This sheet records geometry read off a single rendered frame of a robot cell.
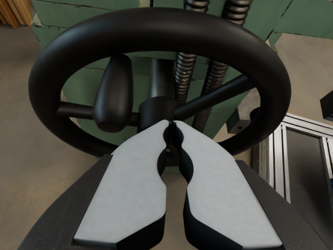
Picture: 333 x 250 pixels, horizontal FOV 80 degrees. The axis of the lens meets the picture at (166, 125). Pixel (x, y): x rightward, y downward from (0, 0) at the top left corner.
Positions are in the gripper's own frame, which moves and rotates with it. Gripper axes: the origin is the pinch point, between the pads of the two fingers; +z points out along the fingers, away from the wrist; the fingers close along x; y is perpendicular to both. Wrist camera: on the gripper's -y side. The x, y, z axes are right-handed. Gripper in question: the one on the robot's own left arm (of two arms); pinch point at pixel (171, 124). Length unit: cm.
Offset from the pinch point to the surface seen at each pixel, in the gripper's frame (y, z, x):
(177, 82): 2.7, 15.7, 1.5
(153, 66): 1.3, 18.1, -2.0
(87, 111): 4.5, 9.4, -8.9
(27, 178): 68, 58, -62
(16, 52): 27, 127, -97
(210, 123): 23.1, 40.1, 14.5
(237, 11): -6.2, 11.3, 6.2
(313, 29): -4.3, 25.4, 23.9
